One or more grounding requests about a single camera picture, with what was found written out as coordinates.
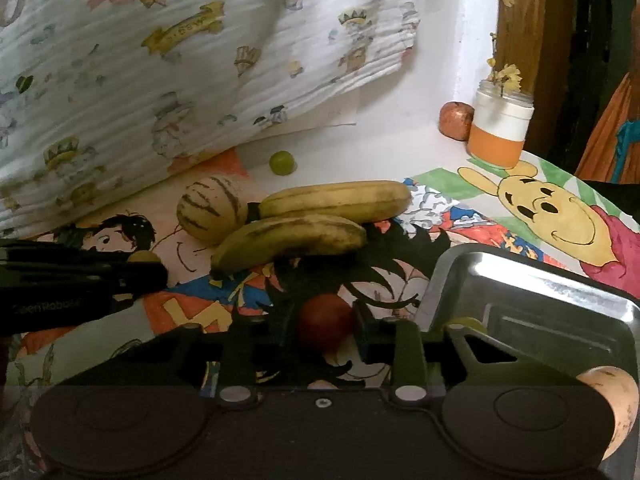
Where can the red tomato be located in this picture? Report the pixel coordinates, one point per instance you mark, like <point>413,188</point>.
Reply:
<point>325,322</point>

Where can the metal tray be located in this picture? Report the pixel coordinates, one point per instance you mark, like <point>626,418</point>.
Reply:
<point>540,310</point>

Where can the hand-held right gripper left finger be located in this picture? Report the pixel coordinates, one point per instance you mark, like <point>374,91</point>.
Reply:
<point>284,327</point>

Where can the white cartoon printed blanket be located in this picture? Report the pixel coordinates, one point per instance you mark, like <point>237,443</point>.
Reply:
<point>150,85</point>

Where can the striped yellow melon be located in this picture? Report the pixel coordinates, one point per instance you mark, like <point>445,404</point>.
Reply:
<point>620,410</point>
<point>210,210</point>

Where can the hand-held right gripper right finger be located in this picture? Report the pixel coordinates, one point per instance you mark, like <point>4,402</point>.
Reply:
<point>362,332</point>

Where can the wall poster with orange dress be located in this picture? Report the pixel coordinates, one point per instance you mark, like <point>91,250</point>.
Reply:
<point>615,135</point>

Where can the yellow banana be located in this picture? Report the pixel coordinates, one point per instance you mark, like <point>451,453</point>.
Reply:
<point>290,242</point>
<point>340,200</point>

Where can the white and orange jar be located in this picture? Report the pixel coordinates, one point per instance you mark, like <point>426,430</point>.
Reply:
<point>500,130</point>

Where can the colourful cartoon printed tablecloth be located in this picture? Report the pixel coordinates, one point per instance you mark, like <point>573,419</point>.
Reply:
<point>500,230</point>

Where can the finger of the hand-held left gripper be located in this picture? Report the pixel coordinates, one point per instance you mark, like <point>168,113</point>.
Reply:
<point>60,252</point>
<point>130,277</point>

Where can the red apple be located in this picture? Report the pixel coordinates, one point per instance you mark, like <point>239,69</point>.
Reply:
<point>456,120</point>

